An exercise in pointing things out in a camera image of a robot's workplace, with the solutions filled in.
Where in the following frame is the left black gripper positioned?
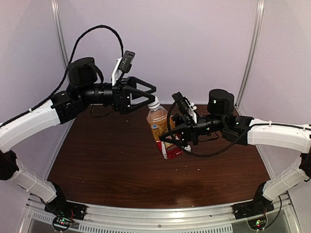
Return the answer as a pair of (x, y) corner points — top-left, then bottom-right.
(79, 75), (156, 114)

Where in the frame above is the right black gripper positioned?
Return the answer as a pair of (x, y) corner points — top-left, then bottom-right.
(157, 113), (226, 147)

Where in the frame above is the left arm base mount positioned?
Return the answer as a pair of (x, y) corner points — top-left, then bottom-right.
(41, 200), (86, 232)

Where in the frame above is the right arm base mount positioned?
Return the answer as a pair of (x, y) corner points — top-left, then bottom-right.
(233, 200), (275, 231)

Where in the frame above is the right black braided cable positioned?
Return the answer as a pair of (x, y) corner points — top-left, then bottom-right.
(166, 103), (248, 158)

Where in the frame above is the left aluminium frame post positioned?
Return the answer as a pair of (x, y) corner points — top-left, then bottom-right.
(51, 0), (69, 69)

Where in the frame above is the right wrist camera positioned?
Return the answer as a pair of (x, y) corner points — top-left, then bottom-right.
(172, 92), (198, 123)

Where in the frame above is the aluminium frame post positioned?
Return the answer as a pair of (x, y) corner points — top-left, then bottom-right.
(51, 0), (69, 69)
(235, 0), (265, 109)

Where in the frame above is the white flip bottle cap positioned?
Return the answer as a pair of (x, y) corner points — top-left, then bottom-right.
(184, 145), (191, 152)

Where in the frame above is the black braided cable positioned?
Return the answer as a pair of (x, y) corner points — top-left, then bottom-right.
(0, 24), (125, 127)
(166, 103), (248, 158)

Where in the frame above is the amber tea bottle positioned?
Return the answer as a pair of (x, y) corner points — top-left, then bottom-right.
(146, 103), (182, 159)

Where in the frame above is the white tea bottle cap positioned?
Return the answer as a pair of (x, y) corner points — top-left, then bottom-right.
(148, 96), (160, 109)

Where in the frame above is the right aluminium frame post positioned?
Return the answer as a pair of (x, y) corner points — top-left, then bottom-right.
(235, 0), (265, 109)

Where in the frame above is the left black braided cable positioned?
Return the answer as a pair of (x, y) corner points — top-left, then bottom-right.
(0, 24), (125, 127)

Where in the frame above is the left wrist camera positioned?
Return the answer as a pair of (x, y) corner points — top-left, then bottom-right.
(111, 50), (136, 86)

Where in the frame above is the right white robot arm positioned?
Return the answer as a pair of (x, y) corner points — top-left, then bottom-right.
(159, 89), (311, 215)

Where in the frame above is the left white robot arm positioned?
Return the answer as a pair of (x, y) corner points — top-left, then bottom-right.
(0, 55), (156, 216)

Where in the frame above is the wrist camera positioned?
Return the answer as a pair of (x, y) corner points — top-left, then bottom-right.
(111, 50), (136, 86)
(172, 92), (198, 123)

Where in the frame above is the front aluminium rail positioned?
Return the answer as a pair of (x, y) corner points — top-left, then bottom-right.
(24, 191), (299, 233)

